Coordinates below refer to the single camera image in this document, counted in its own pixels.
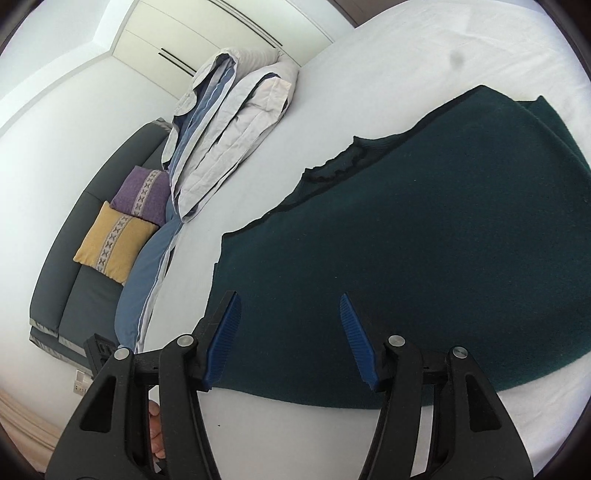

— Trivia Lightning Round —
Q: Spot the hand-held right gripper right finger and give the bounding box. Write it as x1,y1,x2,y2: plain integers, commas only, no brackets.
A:
339,293,548,480

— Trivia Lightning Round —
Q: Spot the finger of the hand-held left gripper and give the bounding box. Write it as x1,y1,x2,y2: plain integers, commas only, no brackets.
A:
84,335,119,378

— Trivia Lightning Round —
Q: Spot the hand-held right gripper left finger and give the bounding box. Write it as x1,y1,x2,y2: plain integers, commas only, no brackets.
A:
45,290,243,480

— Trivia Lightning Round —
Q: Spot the dark green sweater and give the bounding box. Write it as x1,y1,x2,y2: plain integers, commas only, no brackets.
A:
203,84,591,411

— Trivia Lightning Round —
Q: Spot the person's left hand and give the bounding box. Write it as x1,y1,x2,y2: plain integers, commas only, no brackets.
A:
148,400,167,462

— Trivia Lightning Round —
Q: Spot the blue pillow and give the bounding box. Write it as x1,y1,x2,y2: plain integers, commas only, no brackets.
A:
113,203,186,354

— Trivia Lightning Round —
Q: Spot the grey padded headboard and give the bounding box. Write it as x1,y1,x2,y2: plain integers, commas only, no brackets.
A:
28,117,177,366

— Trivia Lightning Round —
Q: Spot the yellow throw pillow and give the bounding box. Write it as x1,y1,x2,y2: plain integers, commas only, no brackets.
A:
73,200,160,285

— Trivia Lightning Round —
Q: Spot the purple throw pillow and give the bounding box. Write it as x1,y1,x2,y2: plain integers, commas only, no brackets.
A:
111,166,172,227

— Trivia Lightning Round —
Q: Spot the folded beige and blue quilt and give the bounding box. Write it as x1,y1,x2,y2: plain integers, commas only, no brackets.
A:
161,47,301,223

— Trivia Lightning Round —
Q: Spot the bed with white sheet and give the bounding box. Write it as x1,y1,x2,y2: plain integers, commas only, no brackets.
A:
134,0,591,480

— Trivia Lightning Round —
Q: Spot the cream wardrobe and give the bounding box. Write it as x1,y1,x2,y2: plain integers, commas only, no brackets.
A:
92,0,352,85

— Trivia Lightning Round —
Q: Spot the brown wooden door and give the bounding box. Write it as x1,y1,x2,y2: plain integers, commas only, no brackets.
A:
329,0,386,27

